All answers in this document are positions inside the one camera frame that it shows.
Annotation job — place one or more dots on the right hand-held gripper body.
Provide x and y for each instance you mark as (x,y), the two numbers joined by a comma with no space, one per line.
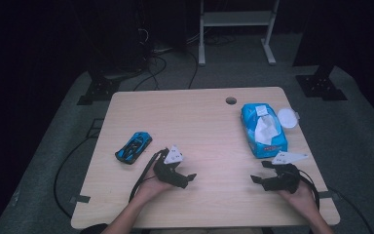
(285,180)

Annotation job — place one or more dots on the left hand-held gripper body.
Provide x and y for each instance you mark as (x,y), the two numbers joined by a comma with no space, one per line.
(168,172)

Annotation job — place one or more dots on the blue wet wipes pack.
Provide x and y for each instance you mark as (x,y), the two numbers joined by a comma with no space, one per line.
(268,150)

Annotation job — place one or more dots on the white wet wipe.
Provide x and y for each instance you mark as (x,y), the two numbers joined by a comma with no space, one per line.
(265,130)

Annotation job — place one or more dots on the blue toy car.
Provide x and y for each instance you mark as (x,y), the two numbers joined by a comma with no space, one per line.
(133,148)

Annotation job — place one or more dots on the person's left hand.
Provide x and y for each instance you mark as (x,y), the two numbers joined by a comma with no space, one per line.
(151,188)

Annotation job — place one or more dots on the person's right hand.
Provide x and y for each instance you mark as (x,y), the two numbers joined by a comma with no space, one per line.
(303,198)

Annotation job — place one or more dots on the grey tape strip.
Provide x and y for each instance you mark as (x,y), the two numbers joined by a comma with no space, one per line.
(326,195)
(79,199)

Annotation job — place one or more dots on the black stand base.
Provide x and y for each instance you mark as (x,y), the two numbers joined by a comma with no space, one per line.
(321,87)
(99,91)

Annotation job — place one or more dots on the white metal table frame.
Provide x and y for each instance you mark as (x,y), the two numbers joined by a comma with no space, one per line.
(237,18)

